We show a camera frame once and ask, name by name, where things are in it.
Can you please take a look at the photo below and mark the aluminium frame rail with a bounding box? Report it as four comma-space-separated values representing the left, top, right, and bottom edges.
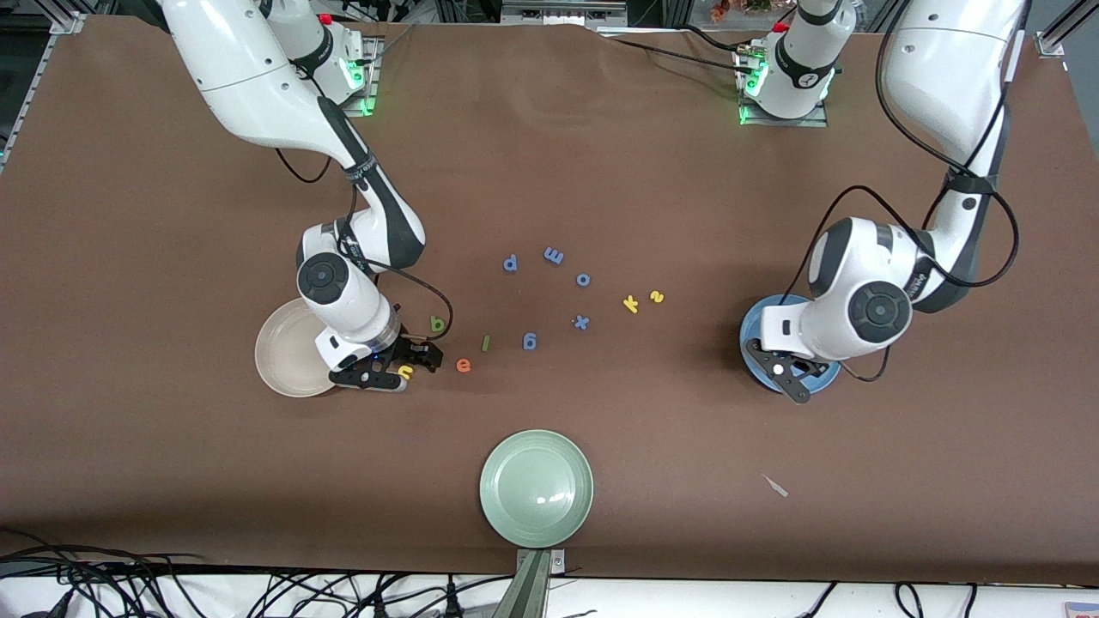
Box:
0, 0, 88, 173
1034, 0, 1076, 58

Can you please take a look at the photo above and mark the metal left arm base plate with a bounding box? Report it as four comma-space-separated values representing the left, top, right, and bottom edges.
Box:
737, 47, 830, 128

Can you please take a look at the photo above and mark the green plate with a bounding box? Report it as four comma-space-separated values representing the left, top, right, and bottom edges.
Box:
479, 429, 594, 548

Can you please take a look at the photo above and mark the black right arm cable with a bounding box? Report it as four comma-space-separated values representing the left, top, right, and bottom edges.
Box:
273, 146, 454, 342

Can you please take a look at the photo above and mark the grey power strip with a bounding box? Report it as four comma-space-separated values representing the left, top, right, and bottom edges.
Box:
501, 0, 629, 27

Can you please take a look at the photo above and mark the beige brown plate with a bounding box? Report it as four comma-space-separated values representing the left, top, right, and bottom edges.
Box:
255, 297, 342, 397

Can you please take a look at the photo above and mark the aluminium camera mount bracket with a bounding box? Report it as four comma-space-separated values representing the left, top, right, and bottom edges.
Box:
494, 548, 568, 618

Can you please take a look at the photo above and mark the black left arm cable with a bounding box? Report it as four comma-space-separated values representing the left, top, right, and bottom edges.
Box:
777, 0, 1023, 385

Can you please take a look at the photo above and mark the blue plate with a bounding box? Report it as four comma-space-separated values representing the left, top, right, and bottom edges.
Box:
739, 294, 844, 396

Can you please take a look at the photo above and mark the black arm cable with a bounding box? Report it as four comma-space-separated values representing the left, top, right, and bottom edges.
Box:
777, 0, 1023, 385
273, 146, 454, 342

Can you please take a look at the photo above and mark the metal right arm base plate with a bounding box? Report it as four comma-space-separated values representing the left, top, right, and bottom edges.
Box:
326, 36, 380, 118

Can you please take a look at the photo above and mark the black base cable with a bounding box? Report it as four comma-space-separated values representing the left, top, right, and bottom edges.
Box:
601, 36, 756, 76
677, 24, 746, 54

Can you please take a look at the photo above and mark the brown table cover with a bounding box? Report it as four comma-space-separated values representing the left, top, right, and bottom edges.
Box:
0, 15, 1099, 585

